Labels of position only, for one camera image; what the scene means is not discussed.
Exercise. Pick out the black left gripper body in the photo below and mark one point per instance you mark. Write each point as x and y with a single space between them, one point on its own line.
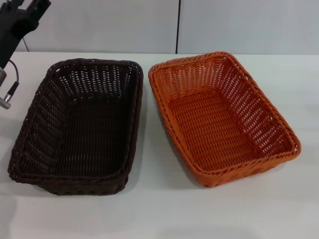
17 30

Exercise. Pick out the dark brown woven basket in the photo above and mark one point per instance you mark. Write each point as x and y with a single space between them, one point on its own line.
87 139

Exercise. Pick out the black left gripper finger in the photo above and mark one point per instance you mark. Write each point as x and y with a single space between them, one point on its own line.
40 8
7 4

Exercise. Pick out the orange woven basket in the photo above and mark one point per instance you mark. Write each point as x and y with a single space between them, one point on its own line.
211 124

